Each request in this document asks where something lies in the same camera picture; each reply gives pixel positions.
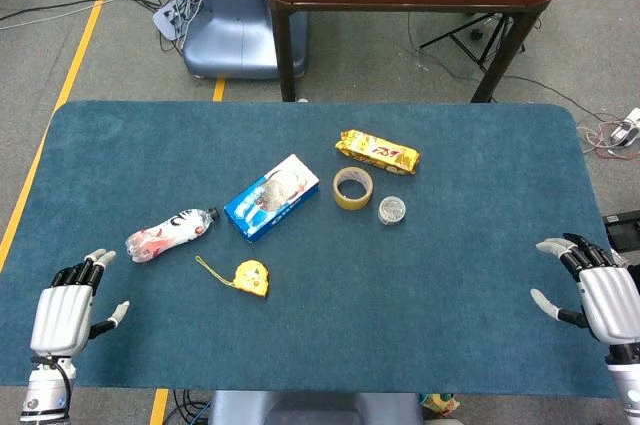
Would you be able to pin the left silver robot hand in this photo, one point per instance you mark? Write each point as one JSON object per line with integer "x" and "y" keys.
{"x": 62, "y": 312}

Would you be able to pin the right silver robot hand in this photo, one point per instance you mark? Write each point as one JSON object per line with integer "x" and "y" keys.
{"x": 607, "y": 305}

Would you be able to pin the yellow tape measure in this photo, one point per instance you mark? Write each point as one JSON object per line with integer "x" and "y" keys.
{"x": 252, "y": 277}

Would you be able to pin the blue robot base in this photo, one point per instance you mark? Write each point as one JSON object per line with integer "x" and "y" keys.
{"x": 235, "y": 20}

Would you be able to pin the yellow tape roll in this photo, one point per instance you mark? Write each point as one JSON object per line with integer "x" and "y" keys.
{"x": 352, "y": 187}

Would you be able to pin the black box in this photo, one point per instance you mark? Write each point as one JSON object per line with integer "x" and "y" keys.
{"x": 622, "y": 235}

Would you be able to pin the plastic bottle with red label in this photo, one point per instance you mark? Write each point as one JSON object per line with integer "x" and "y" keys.
{"x": 167, "y": 235}

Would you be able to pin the yellow toy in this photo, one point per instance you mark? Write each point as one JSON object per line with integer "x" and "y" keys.
{"x": 440, "y": 404}

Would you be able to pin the small clear round container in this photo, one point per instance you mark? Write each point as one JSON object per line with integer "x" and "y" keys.
{"x": 392, "y": 210}

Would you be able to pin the blue cookie box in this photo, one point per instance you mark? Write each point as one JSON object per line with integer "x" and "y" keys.
{"x": 272, "y": 197}

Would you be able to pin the blue table mat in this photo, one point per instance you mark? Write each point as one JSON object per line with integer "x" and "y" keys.
{"x": 320, "y": 305}

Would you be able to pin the grey robot torso base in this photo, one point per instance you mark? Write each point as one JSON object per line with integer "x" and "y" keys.
{"x": 315, "y": 407}

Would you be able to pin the yellow snack packet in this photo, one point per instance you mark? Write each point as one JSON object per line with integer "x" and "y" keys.
{"x": 377, "y": 152}

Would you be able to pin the black tripod stand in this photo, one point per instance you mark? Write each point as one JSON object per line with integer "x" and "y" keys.
{"x": 475, "y": 37}

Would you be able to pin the white power strip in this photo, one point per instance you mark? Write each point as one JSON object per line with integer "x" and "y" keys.
{"x": 172, "y": 15}

